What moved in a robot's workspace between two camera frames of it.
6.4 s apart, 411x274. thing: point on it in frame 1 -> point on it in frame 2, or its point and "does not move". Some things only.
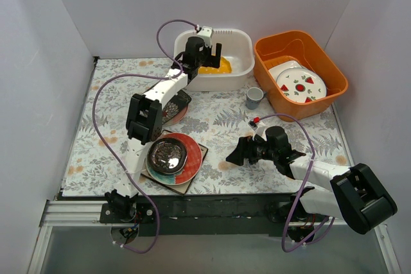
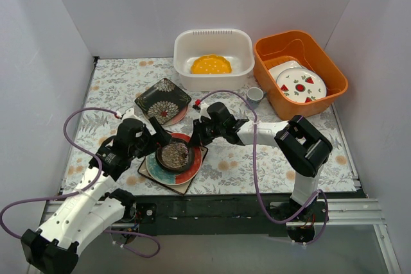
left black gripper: x=208 y=54 -> x=153 y=139
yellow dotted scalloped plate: x=225 y=67 does not move
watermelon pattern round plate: x=302 y=85 does not move
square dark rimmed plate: x=181 y=188 does not move
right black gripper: x=251 y=149 -> x=199 y=132
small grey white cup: x=254 y=95 does not move
